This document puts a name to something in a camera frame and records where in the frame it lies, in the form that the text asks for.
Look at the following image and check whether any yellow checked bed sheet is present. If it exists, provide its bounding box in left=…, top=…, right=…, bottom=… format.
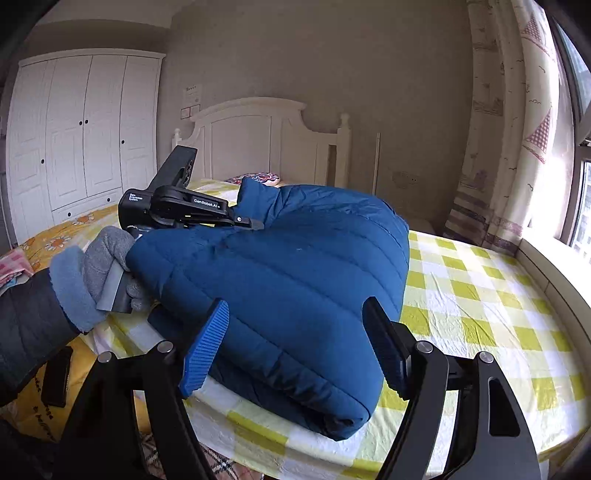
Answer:
left=105, top=176, right=591, bottom=480

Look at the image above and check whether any white wooden headboard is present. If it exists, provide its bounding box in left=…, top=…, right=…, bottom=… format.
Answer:
left=171, top=97, right=352, bottom=188

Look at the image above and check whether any blue puffer jacket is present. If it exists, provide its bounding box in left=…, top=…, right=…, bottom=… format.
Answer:
left=126, top=179, right=410, bottom=441

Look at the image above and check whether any floral patterned pillow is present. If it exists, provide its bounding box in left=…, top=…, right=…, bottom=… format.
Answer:
left=225, top=172, right=281, bottom=187

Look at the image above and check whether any window with dark frame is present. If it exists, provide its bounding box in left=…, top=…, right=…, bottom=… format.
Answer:
left=544, top=1, right=590, bottom=261

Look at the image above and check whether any white bedside table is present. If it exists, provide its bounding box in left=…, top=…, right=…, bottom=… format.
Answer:
left=407, top=218, right=436, bottom=235

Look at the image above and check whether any white desk lamp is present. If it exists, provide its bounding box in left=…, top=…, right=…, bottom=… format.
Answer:
left=372, top=132, right=382, bottom=196

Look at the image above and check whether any wall power socket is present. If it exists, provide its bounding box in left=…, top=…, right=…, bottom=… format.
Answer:
left=392, top=171, right=418, bottom=190

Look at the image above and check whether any patterned striped curtain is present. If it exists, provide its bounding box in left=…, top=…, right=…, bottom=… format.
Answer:
left=444, top=1, right=575, bottom=255

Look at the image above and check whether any grey gloved left hand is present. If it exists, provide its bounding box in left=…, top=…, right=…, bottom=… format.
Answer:
left=81, top=226, right=152, bottom=312

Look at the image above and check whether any black jacket left forearm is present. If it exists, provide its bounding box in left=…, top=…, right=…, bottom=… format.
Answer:
left=0, top=244, right=110, bottom=407

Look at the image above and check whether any white wardrobe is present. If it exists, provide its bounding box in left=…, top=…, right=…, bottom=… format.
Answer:
left=6, top=48, right=164, bottom=242

